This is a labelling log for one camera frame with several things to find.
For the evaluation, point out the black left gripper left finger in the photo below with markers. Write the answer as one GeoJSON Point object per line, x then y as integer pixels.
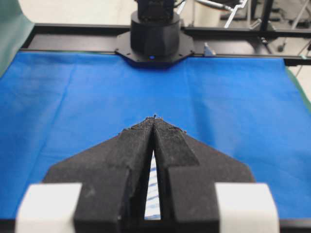
{"type": "Point", "coordinates": [92, 191]}

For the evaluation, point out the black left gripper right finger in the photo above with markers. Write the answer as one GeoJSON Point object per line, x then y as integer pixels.
{"type": "Point", "coordinates": [203, 190]}

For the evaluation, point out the white blue striped towel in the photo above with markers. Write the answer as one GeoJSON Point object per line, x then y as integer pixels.
{"type": "Point", "coordinates": [152, 206]}

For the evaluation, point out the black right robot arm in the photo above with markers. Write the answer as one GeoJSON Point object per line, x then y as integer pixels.
{"type": "Point", "coordinates": [155, 38]}

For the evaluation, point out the blue table cloth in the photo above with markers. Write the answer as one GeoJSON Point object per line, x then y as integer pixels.
{"type": "Point", "coordinates": [54, 105]}

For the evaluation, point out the silver metal stand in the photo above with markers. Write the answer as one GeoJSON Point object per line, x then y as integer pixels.
{"type": "Point", "coordinates": [232, 6]}

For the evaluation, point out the black aluminium table frame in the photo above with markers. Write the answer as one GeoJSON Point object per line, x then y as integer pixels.
{"type": "Point", "coordinates": [194, 42]}

